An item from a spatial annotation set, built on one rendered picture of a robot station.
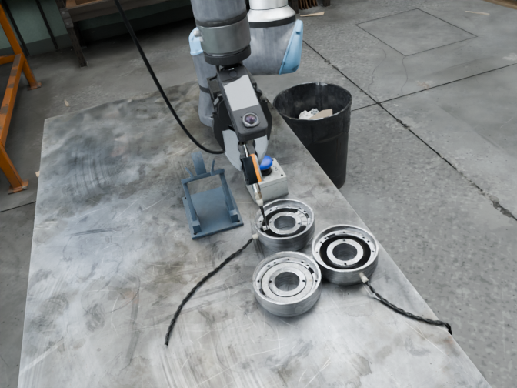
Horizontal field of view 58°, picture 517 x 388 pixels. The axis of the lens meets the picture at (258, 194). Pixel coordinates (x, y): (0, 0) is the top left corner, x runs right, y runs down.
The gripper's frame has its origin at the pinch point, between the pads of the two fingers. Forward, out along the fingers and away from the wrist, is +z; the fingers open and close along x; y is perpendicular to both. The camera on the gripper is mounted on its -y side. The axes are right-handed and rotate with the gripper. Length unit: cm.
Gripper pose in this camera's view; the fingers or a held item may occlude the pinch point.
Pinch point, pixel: (249, 163)
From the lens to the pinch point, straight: 80.7
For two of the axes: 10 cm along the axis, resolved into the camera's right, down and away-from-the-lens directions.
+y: -2.6, -5.8, 7.7
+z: 1.3, 7.7, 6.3
